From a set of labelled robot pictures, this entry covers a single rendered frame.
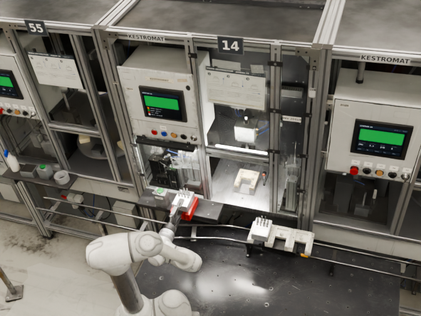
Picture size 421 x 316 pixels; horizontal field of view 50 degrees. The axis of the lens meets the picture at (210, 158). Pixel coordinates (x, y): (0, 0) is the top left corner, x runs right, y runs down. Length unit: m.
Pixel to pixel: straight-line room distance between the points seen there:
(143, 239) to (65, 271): 2.06
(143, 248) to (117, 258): 0.12
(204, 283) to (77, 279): 1.37
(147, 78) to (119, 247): 0.91
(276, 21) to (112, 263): 1.35
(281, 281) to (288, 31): 1.41
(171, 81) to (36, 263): 2.26
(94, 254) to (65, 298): 1.82
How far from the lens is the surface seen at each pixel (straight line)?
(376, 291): 2.83
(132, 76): 2.44
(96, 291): 3.74
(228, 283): 2.78
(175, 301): 2.43
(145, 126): 2.62
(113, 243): 1.98
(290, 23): 2.30
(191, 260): 2.49
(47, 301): 3.83
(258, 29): 2.26
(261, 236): 2.66
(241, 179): 2.92
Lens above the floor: 3.03
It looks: 42 degrees down
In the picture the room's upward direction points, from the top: 6 degrees counter-clockwise
